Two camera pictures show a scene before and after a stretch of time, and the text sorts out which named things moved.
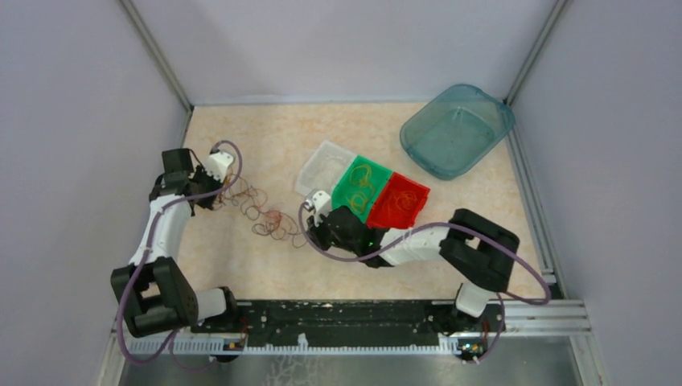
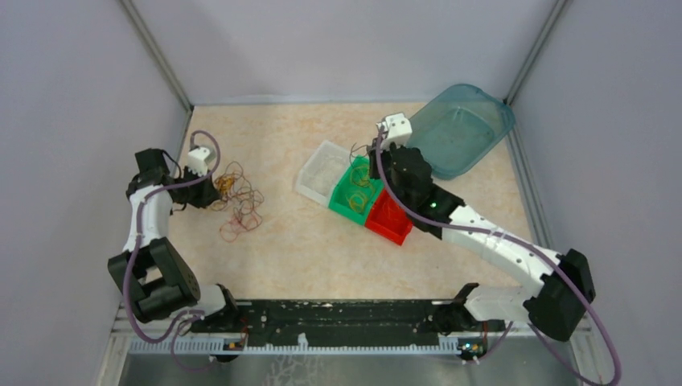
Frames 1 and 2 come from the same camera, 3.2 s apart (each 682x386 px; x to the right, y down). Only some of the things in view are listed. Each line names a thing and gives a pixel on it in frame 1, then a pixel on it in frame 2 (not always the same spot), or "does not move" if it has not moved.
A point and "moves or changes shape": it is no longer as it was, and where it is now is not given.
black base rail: (357, 323) does not move
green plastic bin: (359, 187) does not move
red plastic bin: (397, 203) does not move
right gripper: (315, 233) -> (373, 163)
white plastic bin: (323, 169) does not move
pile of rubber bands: (253, 204) moves or changes shape
